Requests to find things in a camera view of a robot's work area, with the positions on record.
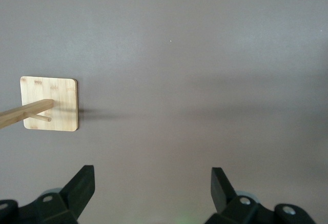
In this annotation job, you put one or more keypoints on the wooden mug tree stand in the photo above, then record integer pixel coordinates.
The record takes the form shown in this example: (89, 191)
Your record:
(59, 93)

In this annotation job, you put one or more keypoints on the brown table mat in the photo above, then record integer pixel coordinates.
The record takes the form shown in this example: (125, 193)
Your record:
(179, 80)

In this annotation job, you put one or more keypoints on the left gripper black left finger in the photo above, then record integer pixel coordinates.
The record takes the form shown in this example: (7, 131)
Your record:
(51, 208)

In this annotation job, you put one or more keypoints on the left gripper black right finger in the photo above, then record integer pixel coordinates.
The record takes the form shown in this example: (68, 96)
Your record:
(235, 208)

